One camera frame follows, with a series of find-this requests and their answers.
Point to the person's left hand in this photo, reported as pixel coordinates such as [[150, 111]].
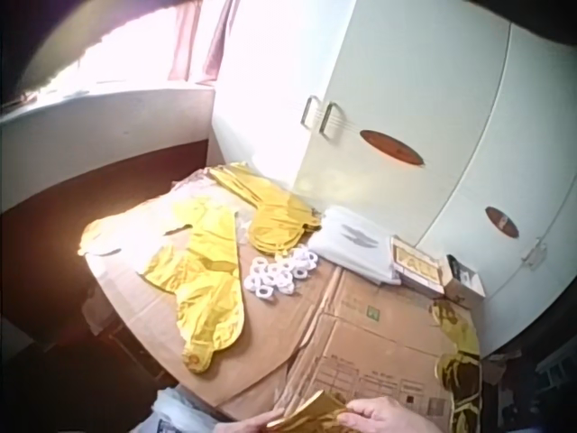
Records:
[[266, 421]]

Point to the person's right hand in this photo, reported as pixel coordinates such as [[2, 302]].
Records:
[[396, 419]]

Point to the person's left fingers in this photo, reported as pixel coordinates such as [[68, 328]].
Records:
[[269, 419]]

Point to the flattened brown cardboard carton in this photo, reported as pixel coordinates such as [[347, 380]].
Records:
[[279, 334], [378, 347]]

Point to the large gold foil balloon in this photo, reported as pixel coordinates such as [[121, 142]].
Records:
[[207, 288]]

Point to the pile of white tape rolls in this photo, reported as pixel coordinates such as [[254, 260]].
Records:
[[281, 273]]

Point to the stack of white plastic bags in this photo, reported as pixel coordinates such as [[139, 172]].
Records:
[[356, 243]]

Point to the stack of gold foil balloons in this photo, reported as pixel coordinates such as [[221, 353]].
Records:
[[275, 216]]

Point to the white box with gold letters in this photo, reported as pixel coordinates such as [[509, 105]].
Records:
[[417, 266]]

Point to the small open white box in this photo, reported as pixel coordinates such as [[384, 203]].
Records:
[[464, 282]]

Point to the dark heap of clutter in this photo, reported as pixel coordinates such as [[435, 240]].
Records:
[[532, 392]]

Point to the white wardrobe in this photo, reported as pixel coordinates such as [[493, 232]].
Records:
[[428, 81]]

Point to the pink curtain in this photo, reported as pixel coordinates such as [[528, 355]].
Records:
[[203, 40]]

